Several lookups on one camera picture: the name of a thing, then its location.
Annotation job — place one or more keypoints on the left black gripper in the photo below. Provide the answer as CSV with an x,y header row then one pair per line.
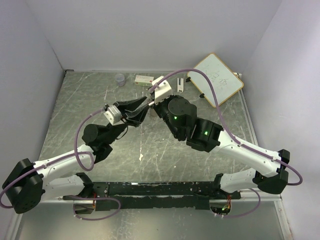
x,y
135,118

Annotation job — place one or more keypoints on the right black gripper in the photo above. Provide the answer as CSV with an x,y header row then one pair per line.
x,y
157,105

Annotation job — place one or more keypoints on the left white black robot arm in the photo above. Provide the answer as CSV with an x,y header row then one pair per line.
x,y
30,183

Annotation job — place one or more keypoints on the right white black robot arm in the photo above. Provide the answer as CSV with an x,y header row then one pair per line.
x,y
265,172

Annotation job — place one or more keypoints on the white black small device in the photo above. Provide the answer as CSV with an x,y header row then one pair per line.
x,y
180,85

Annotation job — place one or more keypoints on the white red cardboard box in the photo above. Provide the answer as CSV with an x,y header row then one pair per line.
x,y
143,80

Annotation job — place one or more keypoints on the clear plastic cup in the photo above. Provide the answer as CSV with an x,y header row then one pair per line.
x,y
120,79

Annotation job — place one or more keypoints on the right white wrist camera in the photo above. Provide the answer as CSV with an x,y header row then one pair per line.
x,y
161,92

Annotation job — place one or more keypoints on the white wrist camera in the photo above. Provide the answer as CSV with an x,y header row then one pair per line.
x,y
161,92
112,114

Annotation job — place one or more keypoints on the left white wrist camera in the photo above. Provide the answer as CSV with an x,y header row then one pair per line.
x,y
112,114

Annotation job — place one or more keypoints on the small whiteboard wooden frame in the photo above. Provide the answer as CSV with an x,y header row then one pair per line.
x,y
225,82

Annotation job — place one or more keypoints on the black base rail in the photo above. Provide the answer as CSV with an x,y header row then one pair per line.
x,y
149,195

